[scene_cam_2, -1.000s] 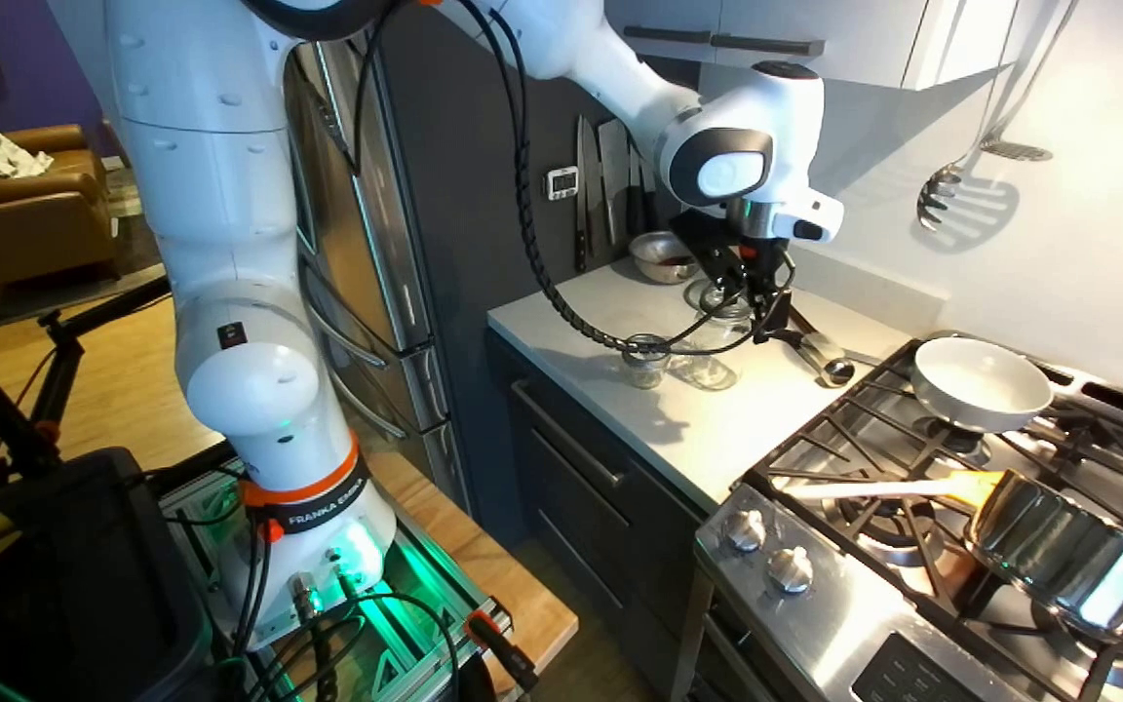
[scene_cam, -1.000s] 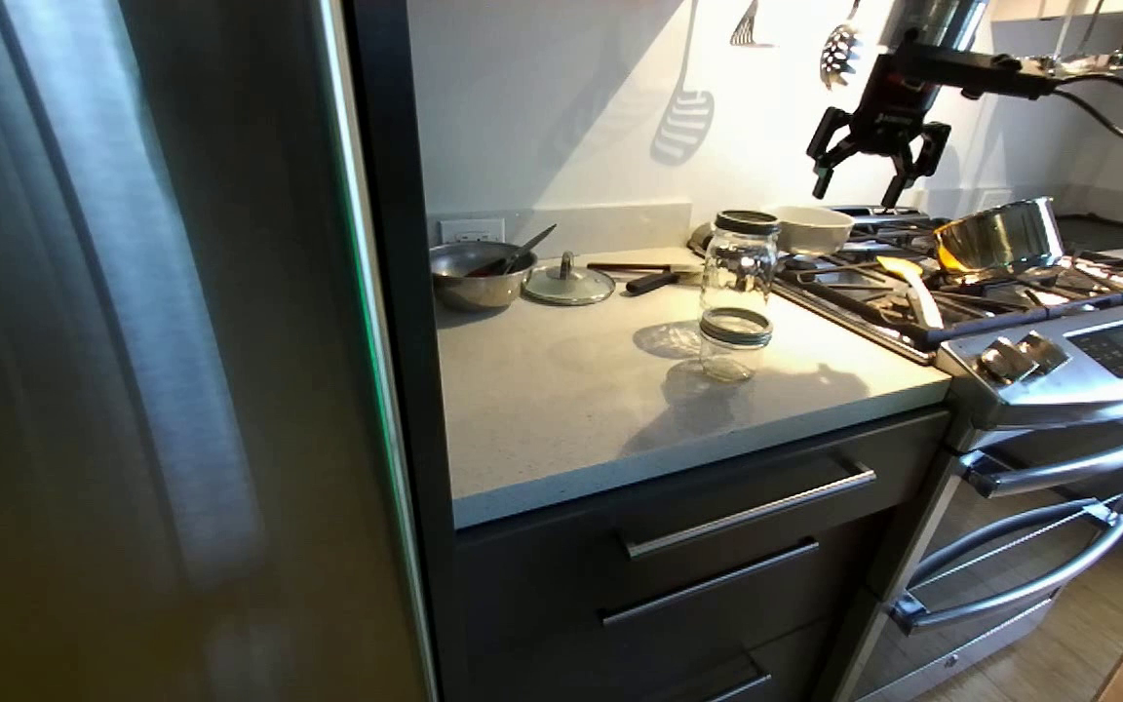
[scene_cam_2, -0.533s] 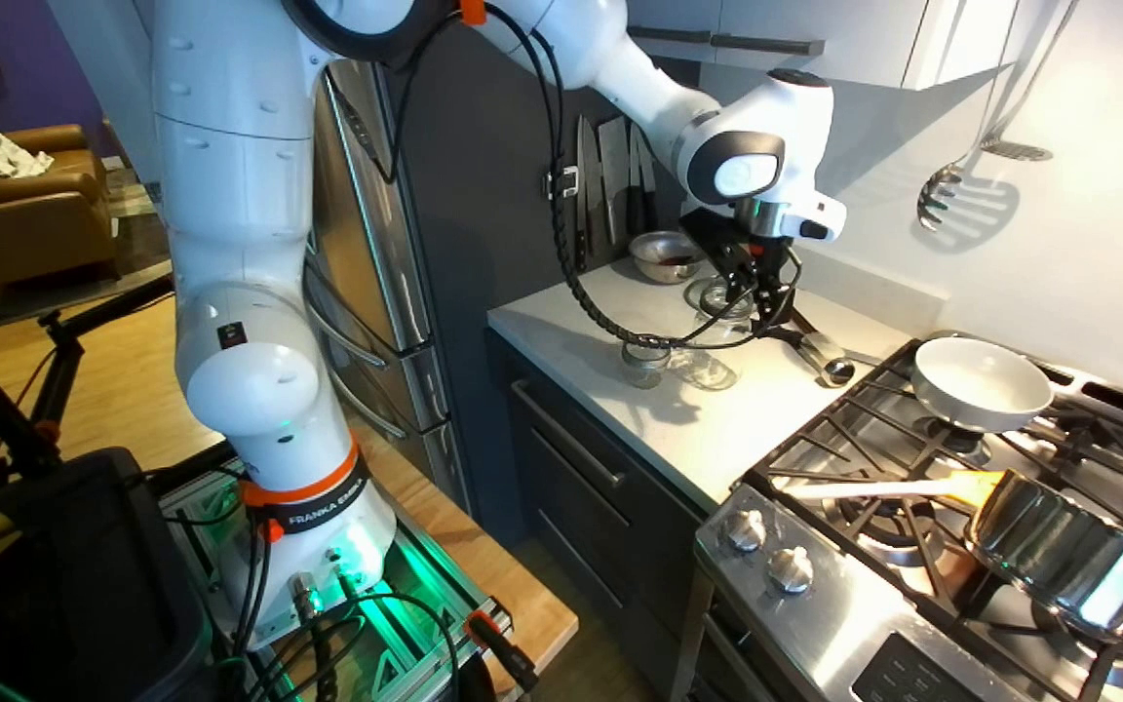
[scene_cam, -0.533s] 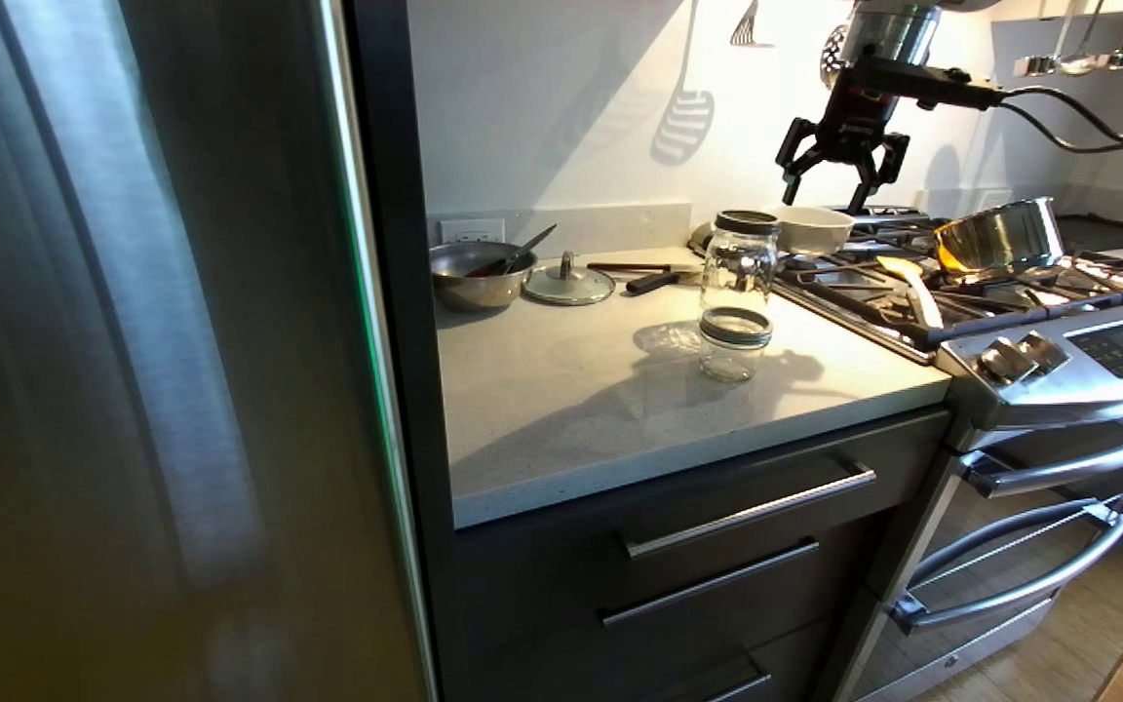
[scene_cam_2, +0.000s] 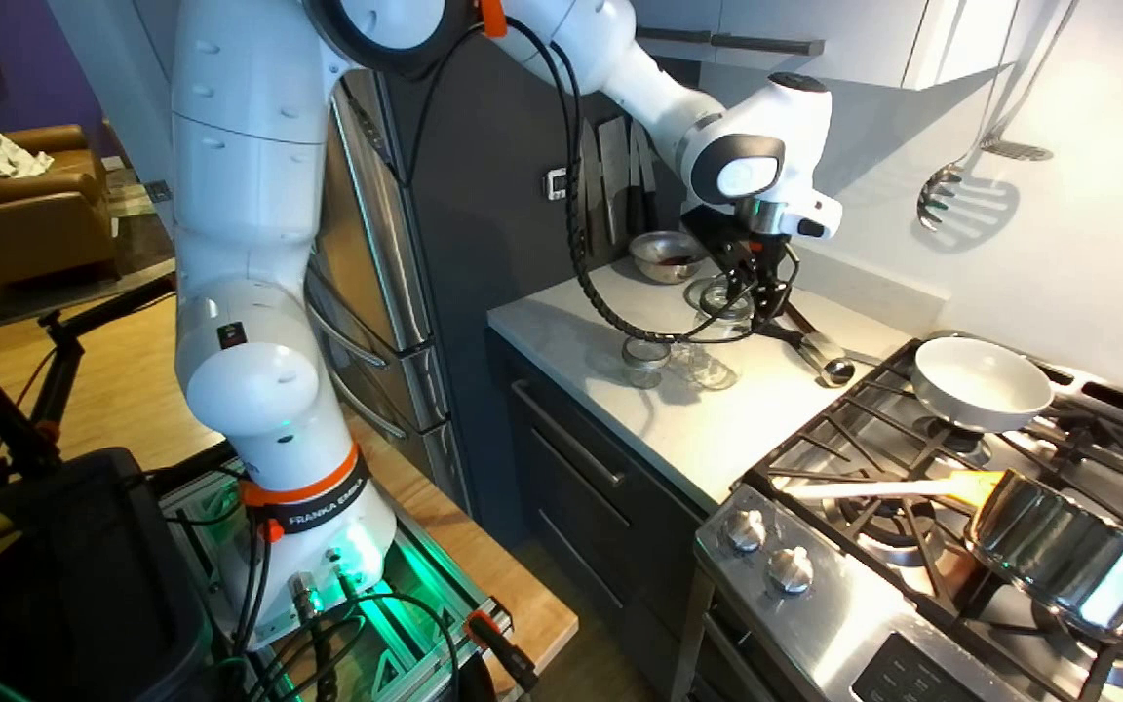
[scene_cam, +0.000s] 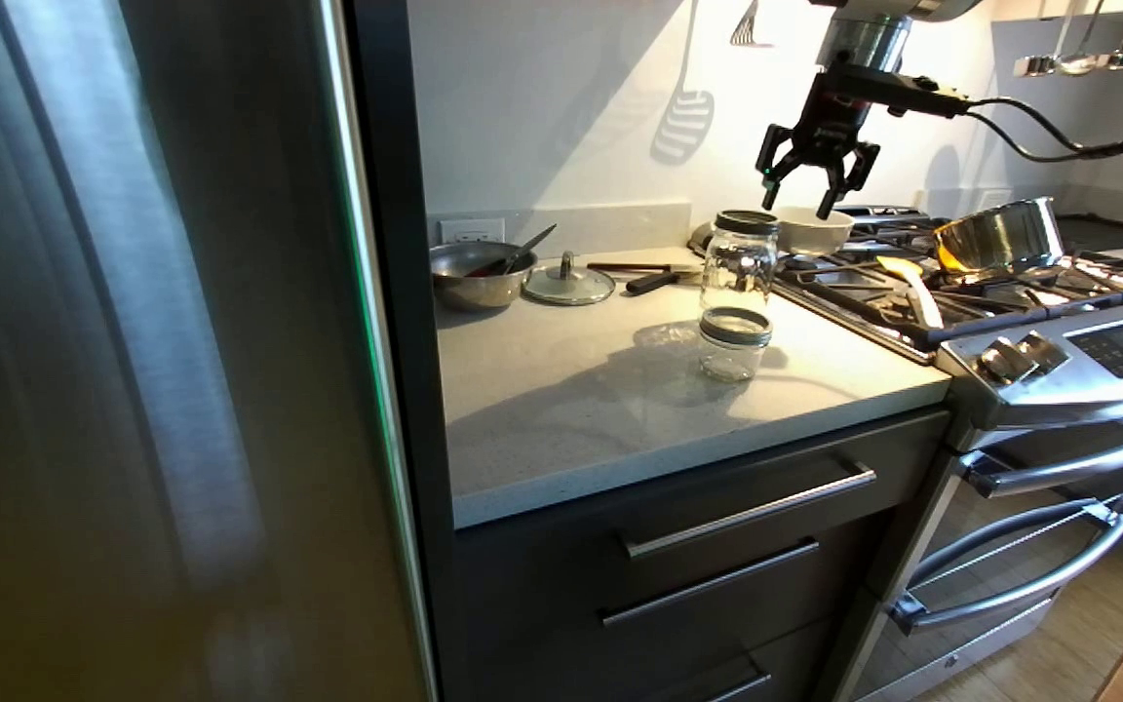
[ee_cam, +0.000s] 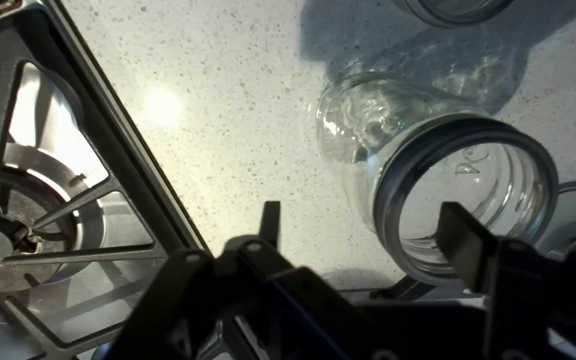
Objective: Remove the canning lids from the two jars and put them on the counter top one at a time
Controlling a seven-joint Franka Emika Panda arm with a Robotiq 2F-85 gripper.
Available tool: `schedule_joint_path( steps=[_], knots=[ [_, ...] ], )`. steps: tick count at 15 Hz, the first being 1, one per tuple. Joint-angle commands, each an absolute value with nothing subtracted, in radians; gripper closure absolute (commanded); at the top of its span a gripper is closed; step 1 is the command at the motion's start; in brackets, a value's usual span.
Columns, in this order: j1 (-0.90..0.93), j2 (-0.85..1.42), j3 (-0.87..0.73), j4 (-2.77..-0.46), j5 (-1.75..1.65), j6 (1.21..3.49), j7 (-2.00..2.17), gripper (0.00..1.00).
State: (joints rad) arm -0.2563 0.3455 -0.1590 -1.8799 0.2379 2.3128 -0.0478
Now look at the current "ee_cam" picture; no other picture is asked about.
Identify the tall clear glass jar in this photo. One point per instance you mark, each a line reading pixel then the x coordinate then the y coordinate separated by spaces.
pixel 354 120

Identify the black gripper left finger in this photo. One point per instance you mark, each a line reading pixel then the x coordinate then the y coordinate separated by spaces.
pixel 235 300

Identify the round gas burner head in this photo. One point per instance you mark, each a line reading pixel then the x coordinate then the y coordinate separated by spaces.
pixel 14 226

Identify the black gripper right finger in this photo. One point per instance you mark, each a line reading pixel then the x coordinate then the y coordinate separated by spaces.
pixel 541 306

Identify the stainless steel gas range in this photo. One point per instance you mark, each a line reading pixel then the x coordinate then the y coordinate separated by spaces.
pixel 125 223

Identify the black cast iron grate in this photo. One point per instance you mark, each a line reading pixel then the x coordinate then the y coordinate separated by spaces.
pixel 114 127

